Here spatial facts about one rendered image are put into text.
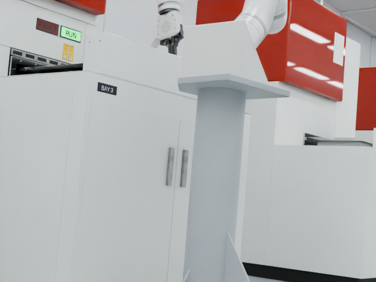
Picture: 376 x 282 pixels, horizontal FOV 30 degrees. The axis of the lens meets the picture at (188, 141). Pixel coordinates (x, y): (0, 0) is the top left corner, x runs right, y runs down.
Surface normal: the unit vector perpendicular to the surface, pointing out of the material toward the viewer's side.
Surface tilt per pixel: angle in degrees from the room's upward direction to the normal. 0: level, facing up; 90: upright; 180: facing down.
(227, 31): 90
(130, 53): 90
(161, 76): 90
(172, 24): 88
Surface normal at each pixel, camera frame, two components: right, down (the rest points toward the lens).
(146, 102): 0.79, 0.01
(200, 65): -0.61, -0.11
